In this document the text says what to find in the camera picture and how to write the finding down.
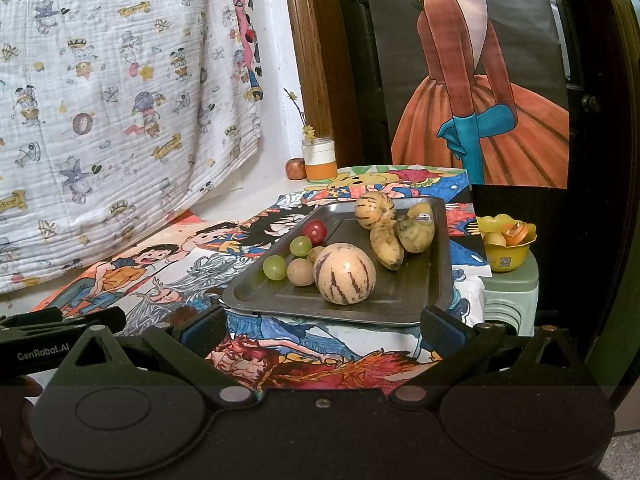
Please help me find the grey haired cartoon poster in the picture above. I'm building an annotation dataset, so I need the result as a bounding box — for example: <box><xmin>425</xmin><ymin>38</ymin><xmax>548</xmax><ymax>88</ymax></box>
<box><xmin>120</xmin><ymin>249</ymin><xmax>281</xmax><ymax>337</ymax></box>

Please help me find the orange cartoon boys poster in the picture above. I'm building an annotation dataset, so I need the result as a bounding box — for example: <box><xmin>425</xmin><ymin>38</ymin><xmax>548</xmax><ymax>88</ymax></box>
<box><xmin>30</xmin><ymin>210</ymin><xmax>261</xmax><ymax>322</ymax></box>

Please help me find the person's left hand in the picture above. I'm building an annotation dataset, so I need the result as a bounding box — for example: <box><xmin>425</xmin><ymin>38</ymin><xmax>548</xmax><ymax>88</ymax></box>
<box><xmin>0</xmin><ymin>376</ymin><xmax>44</xmax><ymax>480</ymax></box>

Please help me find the wooden door frame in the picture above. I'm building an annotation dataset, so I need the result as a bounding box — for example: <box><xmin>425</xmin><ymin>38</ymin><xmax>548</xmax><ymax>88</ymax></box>
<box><xmin>280</xmin><ymin>0</ymin><xmax>342</xmax><ymax>171</ymax></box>

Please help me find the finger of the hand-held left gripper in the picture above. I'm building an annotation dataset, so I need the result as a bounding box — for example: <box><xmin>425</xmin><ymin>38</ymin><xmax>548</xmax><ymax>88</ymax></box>
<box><xmin>62</xmin><ymin>308</ymin><xmax>127</xmax><ymax>336</ymax></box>
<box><xmin>0</xmin><ymin>307</ymin><xmax>64</xmax><ymax>332</ymax></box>

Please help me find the metal tray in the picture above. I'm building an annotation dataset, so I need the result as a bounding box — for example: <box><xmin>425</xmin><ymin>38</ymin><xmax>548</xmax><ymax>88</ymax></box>
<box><xmin>222</xmin><ymin>196</ymin><xmax>454</xmax><ymax>329</ymax></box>

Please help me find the colourful cartoon printed cloth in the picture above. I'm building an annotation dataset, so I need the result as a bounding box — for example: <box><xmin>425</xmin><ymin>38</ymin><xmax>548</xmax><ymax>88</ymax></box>
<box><xmin>205</xmin><ymin>164</ymin><xmax>488</xmax><ymax>392</ymax></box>

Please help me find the twig with yellow flowers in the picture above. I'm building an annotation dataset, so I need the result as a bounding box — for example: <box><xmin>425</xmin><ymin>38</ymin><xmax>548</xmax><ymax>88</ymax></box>
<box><xmin>283</xmin><ymin>87</ymin><xmax>317</xmax><ymax>142</ymax></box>

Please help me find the yellow speckled banana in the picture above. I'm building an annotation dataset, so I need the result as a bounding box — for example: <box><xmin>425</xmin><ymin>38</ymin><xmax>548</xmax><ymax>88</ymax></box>
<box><xmin>370</xmin><ymin>219</ymin><xmax>406</xmax><ymax>272</ymax></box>

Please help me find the white and orange jar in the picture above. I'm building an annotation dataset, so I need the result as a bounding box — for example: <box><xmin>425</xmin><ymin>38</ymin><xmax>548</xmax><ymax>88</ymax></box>
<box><xmin>301</xmin><ymin>136</ymin><xmax>337</xmax><ymax>184</ymax></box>

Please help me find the banana with sticker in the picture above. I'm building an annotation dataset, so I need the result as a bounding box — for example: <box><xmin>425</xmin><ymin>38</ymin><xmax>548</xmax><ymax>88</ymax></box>
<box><xmin>407</xmin><ymin>202</ymin><xmax>435</xmax><ymax>226</ymax></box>

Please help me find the orange dress wall poster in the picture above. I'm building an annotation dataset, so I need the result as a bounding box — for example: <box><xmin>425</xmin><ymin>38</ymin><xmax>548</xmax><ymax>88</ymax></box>
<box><xmin>360</xmin><ymin>0</ymin><xmax>571</xmax><ymax>190</ymax></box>

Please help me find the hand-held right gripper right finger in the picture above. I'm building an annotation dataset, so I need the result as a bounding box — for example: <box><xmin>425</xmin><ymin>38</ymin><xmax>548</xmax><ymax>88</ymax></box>
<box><xmin>390</xmin><ymin>305</ymin><xmax>597</xmax><ymax>404</ymax></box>

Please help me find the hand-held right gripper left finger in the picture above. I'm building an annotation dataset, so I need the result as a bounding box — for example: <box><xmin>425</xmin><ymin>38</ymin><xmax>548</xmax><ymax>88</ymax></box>
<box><xmin>55</xmin><ymin>304</ymin><xmax>258</xmax><ymax>404</ymax></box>

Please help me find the orange peel curl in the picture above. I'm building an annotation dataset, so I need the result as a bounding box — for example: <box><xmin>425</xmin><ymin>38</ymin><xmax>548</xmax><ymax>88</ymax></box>
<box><xmin>502</xmin><ymin>220</ymin><xmax>529</xmax><ymax>247</ymax></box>

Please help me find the white cartoon printed blanket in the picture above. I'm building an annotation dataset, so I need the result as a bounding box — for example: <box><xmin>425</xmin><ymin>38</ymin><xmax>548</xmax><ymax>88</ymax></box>
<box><xmin>0</xmin><ymin>0</ymin><xmax>264</xmax><ymax>295</ymax></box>

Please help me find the pink cartoon cloth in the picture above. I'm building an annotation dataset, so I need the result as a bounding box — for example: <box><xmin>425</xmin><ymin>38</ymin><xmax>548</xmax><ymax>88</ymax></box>
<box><xmin>227</xmin><ymin>0</ymin><xmax>264</xmax><ymax>106</ymax></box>

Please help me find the green plastic stool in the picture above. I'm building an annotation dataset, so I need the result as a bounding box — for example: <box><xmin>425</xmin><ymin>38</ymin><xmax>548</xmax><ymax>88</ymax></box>
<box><xmin>482</xmin><ymin>255</ymin><xmax>541</xmax><ymax>337</ymax></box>

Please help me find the yellow plastic bowl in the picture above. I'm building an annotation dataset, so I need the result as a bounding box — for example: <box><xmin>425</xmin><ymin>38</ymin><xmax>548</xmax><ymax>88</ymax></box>
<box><xmin>476</xmin><ymin>214</ymin><xmax>539</xmax><ymax>275</ymax></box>

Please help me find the greenish banana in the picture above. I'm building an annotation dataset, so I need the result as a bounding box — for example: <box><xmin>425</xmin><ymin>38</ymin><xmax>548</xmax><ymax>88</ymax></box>
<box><xmin>396</xmin><ymin>216</ymin><xmax>436</xmax><ymax>255</ymax></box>

